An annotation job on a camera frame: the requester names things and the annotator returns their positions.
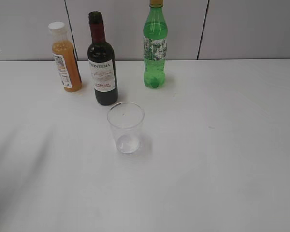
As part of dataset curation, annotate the red wine bottle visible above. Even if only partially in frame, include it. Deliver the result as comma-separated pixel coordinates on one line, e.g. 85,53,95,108
87,11,118,106

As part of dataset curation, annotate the orange juice bottle white cap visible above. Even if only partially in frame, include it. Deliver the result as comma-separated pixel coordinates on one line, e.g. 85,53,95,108
48,22,82,92

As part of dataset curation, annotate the transparent plastic cup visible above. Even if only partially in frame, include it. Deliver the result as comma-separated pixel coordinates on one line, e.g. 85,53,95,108
106,101,145,154

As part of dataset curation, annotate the green soda bottle yellow cap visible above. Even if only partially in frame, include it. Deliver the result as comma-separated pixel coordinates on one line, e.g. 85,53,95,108
143,0,168,89

